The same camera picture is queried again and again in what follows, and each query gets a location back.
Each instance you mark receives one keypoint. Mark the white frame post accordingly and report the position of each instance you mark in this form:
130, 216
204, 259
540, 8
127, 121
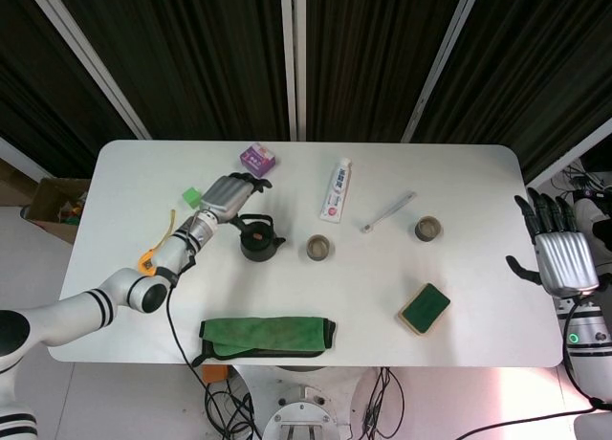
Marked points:
569, 160
292, 52
442, 62
19, 158
91, 62

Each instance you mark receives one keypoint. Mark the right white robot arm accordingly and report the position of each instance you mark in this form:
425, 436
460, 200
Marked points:
588, 335

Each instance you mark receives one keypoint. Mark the purple small carton box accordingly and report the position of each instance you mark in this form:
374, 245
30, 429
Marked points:
258, 160

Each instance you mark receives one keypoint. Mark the white toothbrush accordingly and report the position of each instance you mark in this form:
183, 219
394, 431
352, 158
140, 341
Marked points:
389, 212

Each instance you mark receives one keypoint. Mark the yellow tape measure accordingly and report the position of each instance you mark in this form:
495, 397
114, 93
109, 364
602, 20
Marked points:
147, 263

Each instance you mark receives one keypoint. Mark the black pleated curtain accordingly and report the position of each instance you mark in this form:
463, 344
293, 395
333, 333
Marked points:
191, 52

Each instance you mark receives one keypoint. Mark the white toothpaste tube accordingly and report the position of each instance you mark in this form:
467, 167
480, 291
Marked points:
337, 193

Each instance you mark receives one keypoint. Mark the white rounded machine part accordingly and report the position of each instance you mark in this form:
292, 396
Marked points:
585, 210

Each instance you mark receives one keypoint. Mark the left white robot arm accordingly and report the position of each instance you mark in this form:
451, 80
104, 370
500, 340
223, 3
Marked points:
86, 306

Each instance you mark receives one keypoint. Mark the yellow green scouring sponge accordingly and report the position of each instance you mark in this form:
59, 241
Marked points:
424, 307

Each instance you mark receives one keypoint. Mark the small dark ceramic cup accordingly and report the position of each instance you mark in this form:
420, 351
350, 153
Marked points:
319, 248
428, 229

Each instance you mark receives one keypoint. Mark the black teapot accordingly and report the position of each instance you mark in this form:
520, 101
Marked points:
258, 251

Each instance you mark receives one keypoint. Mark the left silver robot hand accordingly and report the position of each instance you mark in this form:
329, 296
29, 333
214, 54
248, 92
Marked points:
225, 198

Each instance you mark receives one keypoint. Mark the brown cardboard box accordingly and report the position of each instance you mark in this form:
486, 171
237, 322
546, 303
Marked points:
48, 196

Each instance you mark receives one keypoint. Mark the orange object under table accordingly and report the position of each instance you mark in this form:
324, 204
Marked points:
215, 373

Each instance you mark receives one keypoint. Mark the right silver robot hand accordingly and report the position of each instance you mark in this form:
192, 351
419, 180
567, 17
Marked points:
566, 263

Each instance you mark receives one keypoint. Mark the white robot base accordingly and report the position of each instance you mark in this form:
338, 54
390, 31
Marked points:
296, 411

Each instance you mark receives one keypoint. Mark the green folded microfibre cloth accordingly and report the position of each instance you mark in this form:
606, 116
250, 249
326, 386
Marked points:
268, 332

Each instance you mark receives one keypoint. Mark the green cube block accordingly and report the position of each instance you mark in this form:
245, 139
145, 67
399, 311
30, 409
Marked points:
191, 197

